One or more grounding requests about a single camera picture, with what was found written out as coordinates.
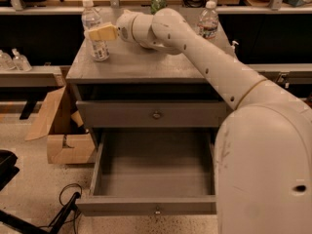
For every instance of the open cardboard box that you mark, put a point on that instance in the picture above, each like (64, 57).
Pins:
(58, 121)

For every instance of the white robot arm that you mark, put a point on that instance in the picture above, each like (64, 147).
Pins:
(263, 149)

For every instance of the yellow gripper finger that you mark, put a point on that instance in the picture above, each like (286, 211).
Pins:
(102, 32)

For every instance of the clear sanitizer bottle right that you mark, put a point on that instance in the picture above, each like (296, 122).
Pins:
(20, 61)

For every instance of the blue label plastic bottle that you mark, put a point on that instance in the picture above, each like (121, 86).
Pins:
(91, 18)

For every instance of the clear plastic water bottle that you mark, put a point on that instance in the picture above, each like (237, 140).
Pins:
(208, 21)

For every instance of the closed grey top drawer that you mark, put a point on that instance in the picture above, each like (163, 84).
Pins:
(107, 114)

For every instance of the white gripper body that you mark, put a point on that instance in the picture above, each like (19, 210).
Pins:
(124, 27)

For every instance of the clear sanitizer bottle left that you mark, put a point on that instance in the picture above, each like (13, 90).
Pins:
(6, 62)

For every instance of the small white pump bottle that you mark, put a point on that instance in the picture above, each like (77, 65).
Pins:
(234, 45)

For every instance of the black chair part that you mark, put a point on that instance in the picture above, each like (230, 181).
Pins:
(8, 168)

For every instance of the open grey middle drawer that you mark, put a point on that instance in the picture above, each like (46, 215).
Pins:
(152, 173)

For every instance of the clear sanitizer bottle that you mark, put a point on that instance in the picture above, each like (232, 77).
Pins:
(6, 62)
(20, 61)

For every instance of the green soda can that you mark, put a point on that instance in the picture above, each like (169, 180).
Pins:
(156, 5)

